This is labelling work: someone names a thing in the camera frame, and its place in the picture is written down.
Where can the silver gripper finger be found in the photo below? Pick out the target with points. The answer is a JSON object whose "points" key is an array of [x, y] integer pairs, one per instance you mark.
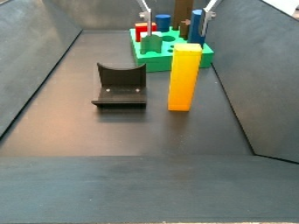
{"points": [[145, 14], [208, 15]]}

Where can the yellow rectangular block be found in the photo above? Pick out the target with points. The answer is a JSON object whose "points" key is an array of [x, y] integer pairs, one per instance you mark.
{"points": [[186, 65]]}

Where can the green peg board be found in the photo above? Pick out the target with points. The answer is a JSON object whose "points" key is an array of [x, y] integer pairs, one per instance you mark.
{"points": [[157, 62]]}

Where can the red square block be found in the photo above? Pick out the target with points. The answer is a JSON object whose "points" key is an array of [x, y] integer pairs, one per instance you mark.
{"points": [[140, 30]]}

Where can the short blue cylinder peg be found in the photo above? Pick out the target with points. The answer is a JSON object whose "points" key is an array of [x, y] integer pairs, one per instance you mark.
{"points": [[163, 21]]}

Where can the brown two-legged block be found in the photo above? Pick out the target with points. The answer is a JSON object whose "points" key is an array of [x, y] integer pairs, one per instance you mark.
{"points": [[182, 17]]}

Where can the tall blue hexagonal peg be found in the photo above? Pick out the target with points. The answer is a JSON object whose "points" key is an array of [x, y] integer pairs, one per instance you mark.
{"points": [[194, 35]]}

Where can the green notched block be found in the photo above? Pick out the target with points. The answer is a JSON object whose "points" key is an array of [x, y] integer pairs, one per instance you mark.
{"points": [[151, 44]]}

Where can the black curved stand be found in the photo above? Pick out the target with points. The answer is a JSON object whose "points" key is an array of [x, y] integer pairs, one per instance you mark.
{"points": [[121, 87]]}

